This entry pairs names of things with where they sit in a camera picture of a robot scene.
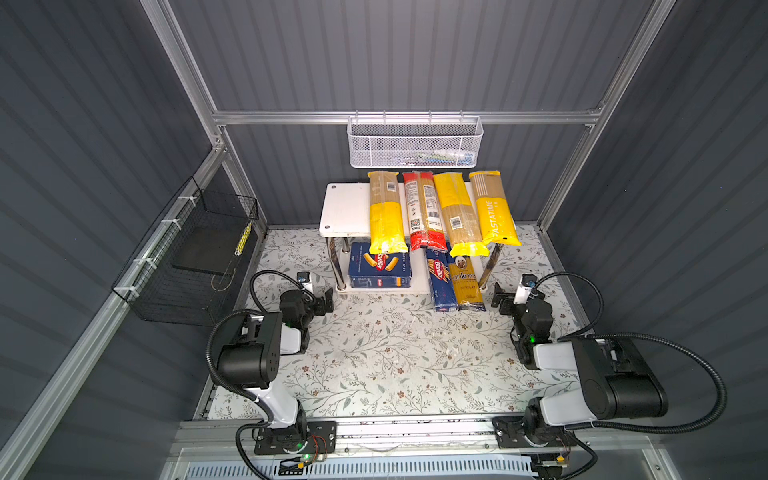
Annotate blue yellow spaghetti bag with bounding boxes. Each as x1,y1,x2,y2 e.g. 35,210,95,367
448,256,486,311

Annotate blue Barilla pasta box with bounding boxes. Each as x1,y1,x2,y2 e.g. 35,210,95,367
348,242,412,289

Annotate blue Barilla spaghetti box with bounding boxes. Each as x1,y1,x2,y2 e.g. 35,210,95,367
425,248,458,312

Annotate yellow Pastatime spaghetti bag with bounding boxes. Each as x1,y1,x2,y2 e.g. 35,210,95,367
469,171,521,246

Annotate yellow barcode spaghetti bag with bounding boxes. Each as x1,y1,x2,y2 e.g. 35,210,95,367
434,172,489,257

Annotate yellow clear spaghetti bag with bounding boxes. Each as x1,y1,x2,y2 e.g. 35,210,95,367
368,171,408,255

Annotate red yellow spaghetti bag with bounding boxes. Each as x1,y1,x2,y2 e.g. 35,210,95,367
403,171,448,253

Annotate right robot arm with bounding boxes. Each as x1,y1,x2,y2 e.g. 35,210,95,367
491,273,728,448

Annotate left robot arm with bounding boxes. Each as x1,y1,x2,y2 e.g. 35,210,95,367
205,270,337,455

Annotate white two-tier shelf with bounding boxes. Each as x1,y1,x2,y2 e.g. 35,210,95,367
317,179,508,296

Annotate yellow brush in basket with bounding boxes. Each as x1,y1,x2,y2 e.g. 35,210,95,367
234,222,253,257

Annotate items in white basket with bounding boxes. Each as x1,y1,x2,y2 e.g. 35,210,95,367
391,149,477,168

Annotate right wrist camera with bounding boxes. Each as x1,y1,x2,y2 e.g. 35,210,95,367
514,274,538,305

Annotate black wire basket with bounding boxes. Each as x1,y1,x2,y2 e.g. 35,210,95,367
113,179,259,327

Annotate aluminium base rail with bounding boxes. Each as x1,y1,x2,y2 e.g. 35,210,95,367
165,413,669,469

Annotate white wire mesh basket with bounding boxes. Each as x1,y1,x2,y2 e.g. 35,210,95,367
346,114,484,170

